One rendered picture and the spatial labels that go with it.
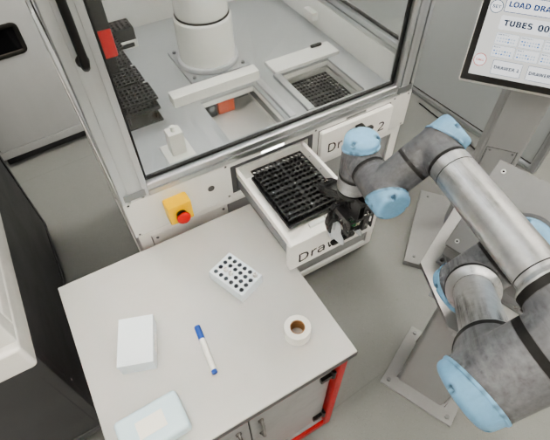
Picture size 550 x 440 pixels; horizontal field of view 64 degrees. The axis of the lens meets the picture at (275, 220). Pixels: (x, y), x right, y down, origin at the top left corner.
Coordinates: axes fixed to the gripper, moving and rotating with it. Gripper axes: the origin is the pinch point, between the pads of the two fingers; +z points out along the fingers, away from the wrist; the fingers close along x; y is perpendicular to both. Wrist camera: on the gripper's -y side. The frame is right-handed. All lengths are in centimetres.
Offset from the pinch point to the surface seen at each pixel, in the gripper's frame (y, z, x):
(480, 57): -30, -11, 78
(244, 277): -7.7, 11.9, -25.4
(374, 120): -33, 2, 39
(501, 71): -23, -9, 82
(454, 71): -100, 62, 165
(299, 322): 12.1, 11.3, -19.5
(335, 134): -33.3, 0.1, 22.4
